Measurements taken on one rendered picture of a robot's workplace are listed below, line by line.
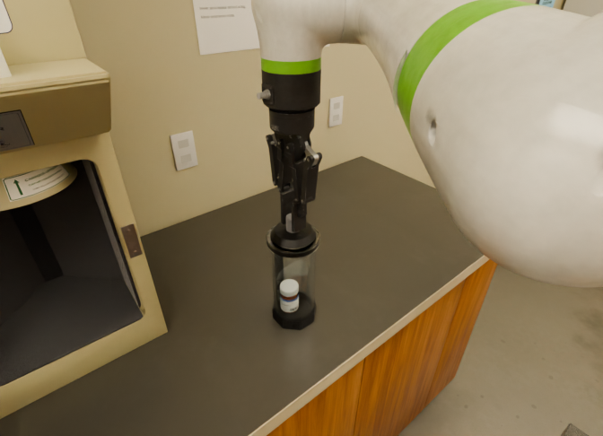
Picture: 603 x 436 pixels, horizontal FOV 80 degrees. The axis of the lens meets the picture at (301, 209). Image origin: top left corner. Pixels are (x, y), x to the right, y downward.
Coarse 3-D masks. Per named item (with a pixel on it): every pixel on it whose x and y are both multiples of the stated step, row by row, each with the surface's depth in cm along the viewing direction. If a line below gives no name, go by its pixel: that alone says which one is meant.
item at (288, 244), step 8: (288, 216) 70; (280, 224) 73; (288, 224) 70; (272, 232) 72; (280, 232) 71; (288, 232) 71; (296, 232) 71; (304, 232) 71; (312, 232) 72; (280, 240) 70; (288, 240) 69; (296, 240) 69; (304, 240) 69; (312, 240) 71; (288, 248) 69; (296, 248) 69
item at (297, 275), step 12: (288, 252) 68; (300, 252) 68; (312, 252) 70; (276, 264) 73; (288, 264) 71; (300, 264) 71; (312, 264) 74; (276, 276) 75; (288, 276) 73; (300, 276) 73; (312, 276) 76; (276, 288) 77; (288, 288) 74; (300, 288) 75; (312, 288) 78; (276, 300) 79; (288, 300) 76; (300, 300) 76; (312, 300) 80; (276, 312) 81; (288, 312) 78; (300, 312) 78
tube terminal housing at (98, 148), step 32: (32, 0) 44; (64, 0) 46; (32, 32) 45; (64, 32) 47; (0, 160) 49; (32, 160) 51; (64, 160) 53; (96, 160) 56; (128, 256) 67; (160, 320) 78; (96, 352) 71; (128, 352) 76; (32, 384) 65; (64, 384) 70; (0, 416) 64
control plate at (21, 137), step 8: (8, 112) 40; (16, 112) 40; (0, 120) 40; (8, 120) 41; (16, 120) 42; (24, 120) 42; (0, 128) 42; (8, 128) 42; (16, 128) 43; (24, 128) 44; (0, 136) 43; (8, 136) 44; (16, 136) 44; (24, 136) 45; (0, 144) 44; (8, 144) 45; (16, 144) 46; (24, 144) 47; (32, 144) 47
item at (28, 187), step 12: (48, 168) 57; (60, 168) 59; (72, 168) 62; (0, 180) 52; (12, 180) 53; (24, 180) 54; (36, 180) 55; (48, 180) 56; (60, 180) 58; (72, 180) 60; (0, 192) 52; (12, 192) 53; (24, 192) 54; (36, 192) 55; (48, 192) 56; (0, 204) 52; (12, 204) 53; (24, 204) 54
